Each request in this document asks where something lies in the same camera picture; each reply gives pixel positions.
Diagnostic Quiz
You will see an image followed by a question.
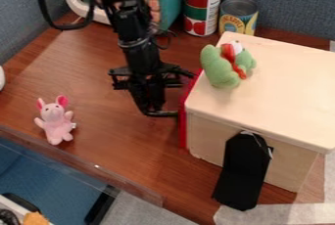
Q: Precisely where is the red and white can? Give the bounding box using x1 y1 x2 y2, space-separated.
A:
181 0 224 37

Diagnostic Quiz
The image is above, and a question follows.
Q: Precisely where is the white toy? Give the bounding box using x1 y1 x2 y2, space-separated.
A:
61 0 113 26

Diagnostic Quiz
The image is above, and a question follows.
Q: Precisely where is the yellow and blue can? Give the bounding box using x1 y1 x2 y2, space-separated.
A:
216 0 261 37

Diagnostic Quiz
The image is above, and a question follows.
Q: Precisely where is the white object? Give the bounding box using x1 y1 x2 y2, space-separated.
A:
0 66 7 92

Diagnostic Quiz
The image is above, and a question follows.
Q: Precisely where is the black cable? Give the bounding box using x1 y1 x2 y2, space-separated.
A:
33 0 97 31

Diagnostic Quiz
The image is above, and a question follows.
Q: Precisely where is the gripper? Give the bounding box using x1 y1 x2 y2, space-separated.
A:
107 44 197 118

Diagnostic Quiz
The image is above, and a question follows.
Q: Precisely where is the cabinet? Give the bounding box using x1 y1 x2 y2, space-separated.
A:
184 31 335 194

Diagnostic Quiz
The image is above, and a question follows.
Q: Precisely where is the pink plush pig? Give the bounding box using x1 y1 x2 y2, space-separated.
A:
32 95 77 146

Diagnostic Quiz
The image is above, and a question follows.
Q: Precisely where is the green plush frog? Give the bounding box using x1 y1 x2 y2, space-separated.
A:
199 40 259 90

